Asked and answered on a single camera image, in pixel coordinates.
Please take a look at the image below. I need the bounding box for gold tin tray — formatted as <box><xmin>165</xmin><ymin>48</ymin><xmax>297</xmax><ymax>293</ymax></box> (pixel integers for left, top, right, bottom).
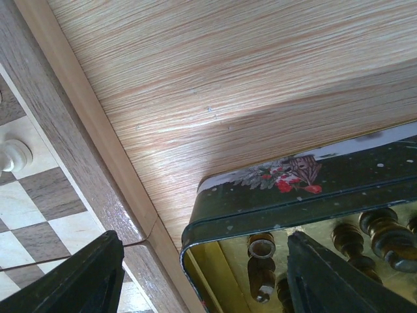
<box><xmin>180</xmin><ymin>123</ymin><xmax>416</xmax><ymax>312</ymax></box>

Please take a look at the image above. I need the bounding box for wooden chessboard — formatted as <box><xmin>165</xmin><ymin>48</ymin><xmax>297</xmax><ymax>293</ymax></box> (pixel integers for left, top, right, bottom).
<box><xmin>1</xmin><ymin>1</ymin><xmax>203</xmax><ymax>312</ymax></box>

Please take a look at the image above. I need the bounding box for dark rook piece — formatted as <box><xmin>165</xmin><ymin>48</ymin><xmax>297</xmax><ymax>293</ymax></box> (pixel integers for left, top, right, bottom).
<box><xmin>247</xmin><ymin>232</ymin><xmax>276</xmax><ymax>304</ymax></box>

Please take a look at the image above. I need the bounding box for white chess pawn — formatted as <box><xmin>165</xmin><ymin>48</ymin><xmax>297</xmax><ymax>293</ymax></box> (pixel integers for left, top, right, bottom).
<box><xmin>1</xmin><ymin>139</ymin><xmax>33</xmax><ymax>173</ymax></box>

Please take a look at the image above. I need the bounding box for dark tall chess piece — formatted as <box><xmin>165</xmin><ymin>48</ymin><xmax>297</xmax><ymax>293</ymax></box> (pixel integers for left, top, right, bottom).
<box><xmin>358</xmin><ymin>207</ymin><xmax>416</xmax><ymax>273</ymax></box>

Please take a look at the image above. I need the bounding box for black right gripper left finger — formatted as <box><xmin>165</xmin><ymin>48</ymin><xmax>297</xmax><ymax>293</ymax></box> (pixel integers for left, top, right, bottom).
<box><xmin>1</xmin><ymin>230</ymin><xmax>124</xmax><ymax>312</ymax></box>

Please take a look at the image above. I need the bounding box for dark bishop piece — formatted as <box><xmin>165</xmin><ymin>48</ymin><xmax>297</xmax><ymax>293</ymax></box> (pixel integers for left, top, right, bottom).
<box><xmin>332</xmin><ymin>224</ymin><xmax>382</xmax><ymax>284</ymax></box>

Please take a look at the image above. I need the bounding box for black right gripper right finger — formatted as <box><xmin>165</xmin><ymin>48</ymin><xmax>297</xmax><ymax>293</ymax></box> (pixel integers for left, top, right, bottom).
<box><xmin>287</xmin><ymin>231</ymin><xmax>416</xmax><ymax>312</ymax></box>

